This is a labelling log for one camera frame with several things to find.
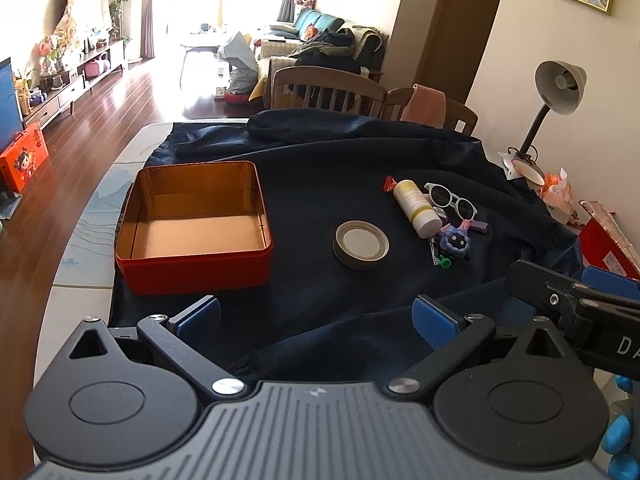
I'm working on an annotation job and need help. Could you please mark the grey desk lamp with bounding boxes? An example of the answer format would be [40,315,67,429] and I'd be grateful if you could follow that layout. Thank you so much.
[500,61,588,186]

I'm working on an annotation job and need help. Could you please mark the dark navy table cloth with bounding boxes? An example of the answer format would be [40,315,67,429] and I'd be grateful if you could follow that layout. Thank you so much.
[110,110,582,384]

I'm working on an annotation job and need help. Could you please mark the wooden chair with towel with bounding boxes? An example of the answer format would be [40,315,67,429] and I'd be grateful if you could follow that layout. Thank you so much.
[381,85,478,136]

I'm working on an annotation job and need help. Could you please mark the orange gift box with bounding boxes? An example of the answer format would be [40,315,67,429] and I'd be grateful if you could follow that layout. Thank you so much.
[0,122,49,193]

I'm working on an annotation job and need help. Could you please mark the cream pill bottle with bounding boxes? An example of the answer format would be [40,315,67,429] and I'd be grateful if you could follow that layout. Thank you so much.
[393,180,442,238]

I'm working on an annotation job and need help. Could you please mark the purple small box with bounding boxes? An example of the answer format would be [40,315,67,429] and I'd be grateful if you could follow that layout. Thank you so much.
[470,220,489,234]

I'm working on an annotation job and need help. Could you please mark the red candy wrapper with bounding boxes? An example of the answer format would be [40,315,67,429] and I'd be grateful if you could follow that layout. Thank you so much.
[383,176,397,193]

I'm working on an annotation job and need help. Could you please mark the white round sunglasses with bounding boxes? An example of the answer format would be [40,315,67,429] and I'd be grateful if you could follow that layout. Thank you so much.
[424,183,477,221]

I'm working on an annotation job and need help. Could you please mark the red paper bag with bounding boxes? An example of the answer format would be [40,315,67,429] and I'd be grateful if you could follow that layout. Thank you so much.
[578,200,640,281]

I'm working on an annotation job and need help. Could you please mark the dark jacket pile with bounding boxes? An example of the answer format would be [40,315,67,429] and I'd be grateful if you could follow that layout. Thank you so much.
[288,24,386,72]

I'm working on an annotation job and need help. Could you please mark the wooden dining chair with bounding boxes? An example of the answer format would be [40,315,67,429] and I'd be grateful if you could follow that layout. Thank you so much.
[270,66,387,118]

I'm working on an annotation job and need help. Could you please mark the blue screen television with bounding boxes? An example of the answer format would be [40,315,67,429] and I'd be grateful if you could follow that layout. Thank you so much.
[0,58,23,152]

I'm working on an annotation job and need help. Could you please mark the red metal tin box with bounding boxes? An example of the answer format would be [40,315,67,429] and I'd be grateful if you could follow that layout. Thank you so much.
[114,160,273,296]

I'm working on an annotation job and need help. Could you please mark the orange patterned packet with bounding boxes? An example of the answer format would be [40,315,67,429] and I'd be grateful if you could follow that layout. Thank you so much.
[540,168,575,224]

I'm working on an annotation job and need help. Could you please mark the teal sofa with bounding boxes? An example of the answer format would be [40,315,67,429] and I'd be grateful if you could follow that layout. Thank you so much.
[269,8,345,41]

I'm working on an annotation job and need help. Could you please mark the pink towel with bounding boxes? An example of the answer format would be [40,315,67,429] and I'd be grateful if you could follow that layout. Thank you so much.
[400,84,447,128]

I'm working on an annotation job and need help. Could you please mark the wooden TV cabinet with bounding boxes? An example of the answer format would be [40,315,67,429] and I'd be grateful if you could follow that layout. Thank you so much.
[23,40,127,128]

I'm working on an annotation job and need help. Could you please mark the blue gloved right hand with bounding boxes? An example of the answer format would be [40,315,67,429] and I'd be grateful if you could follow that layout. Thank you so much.
[601,375,639,480]

